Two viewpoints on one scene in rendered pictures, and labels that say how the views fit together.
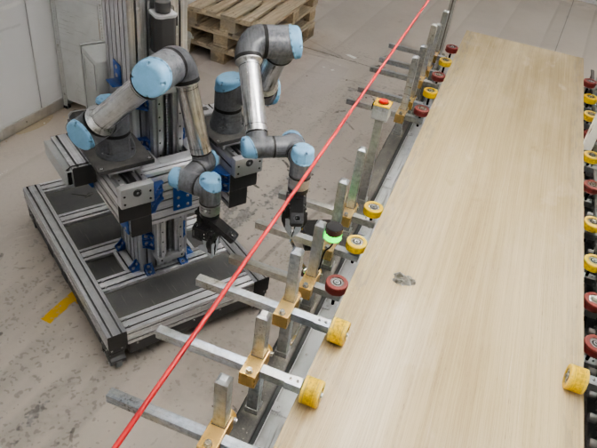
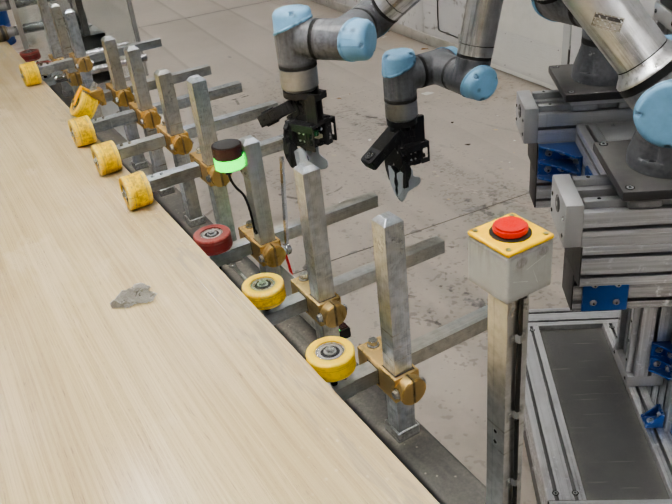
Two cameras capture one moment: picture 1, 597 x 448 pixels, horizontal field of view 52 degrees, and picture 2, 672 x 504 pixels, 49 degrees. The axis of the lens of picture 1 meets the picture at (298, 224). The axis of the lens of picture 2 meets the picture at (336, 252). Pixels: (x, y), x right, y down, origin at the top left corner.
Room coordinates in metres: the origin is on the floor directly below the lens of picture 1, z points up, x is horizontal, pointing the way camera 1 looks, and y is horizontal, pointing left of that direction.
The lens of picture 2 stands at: (2.78, -0.92, 1.66)
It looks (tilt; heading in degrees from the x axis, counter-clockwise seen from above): 31 degrees down; 137
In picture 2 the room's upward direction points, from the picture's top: 7 degrees counter-clockwise
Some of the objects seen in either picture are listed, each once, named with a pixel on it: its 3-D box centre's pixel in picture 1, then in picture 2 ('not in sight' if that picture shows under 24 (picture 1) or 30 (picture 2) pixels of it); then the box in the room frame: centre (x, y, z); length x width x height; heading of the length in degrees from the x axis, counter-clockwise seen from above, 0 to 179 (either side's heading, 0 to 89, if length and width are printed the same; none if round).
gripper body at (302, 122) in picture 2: (296, 199); (307, 117); (1.73, 0.02, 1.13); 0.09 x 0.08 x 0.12; 4
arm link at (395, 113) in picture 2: (209, 207); (400, 108); (1.72, 0.32, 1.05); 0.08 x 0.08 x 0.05
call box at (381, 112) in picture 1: (381, 110); (509, 260); (2.38, -0.28, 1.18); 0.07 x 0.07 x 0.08; 74
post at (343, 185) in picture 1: (334, 229); (320, 279); (1.89, -0.14, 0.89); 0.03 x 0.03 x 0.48; 74
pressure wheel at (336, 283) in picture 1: (335, 292); (216, 253); (1.59, -0.16, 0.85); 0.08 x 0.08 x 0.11
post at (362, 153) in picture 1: (353, 196); (396, 343); (2.13, -0.21, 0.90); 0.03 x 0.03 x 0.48; 74
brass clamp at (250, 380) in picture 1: (256, 364); (174, 138); (1.15, 0.06, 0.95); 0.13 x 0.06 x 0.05; 164
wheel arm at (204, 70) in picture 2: not in sight; (157, 82); (0.69, 0.33, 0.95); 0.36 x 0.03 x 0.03; 74
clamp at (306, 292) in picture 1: (310, 282); (261, 245); (1.63, -0.07, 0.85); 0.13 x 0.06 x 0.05; 164
